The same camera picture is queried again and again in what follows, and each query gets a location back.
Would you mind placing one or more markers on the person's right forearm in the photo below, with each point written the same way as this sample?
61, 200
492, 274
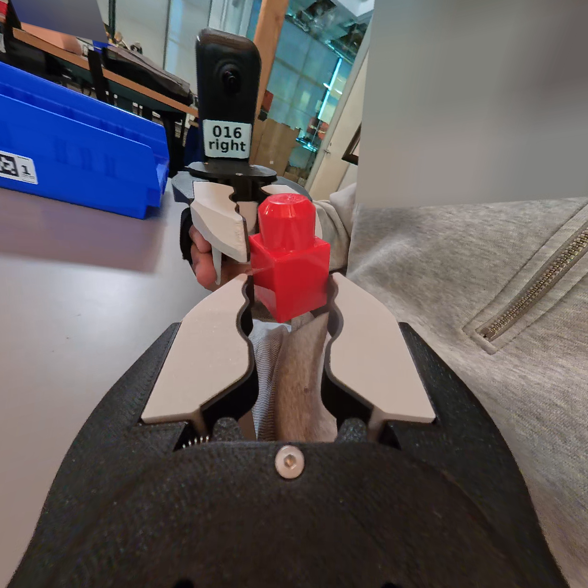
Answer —
335, 220

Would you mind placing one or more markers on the blue plastic bin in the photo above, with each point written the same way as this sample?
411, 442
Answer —
82, 147

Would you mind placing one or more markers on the pink mannequin bust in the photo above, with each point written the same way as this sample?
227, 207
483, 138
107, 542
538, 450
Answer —
50, 38

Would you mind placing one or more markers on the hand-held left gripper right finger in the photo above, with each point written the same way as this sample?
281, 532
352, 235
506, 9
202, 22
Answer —
376, 367

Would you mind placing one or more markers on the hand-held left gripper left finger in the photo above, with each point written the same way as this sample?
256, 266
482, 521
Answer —
202, 363

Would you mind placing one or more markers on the person's right hand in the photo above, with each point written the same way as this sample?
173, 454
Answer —
202, 264

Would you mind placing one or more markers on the red toy block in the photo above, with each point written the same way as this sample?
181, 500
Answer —
289, 280

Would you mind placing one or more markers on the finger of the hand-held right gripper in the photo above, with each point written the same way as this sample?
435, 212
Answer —
216, 216
275, 188

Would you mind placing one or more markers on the wooden post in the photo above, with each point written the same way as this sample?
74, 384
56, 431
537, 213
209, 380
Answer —
271, 46

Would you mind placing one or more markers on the black bag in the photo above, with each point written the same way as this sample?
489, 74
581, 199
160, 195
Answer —
147, 76

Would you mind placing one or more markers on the cardboard box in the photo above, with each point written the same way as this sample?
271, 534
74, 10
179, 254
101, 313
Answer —
275, 147

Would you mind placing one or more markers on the wooden table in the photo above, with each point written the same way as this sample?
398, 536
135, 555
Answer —
138, 86

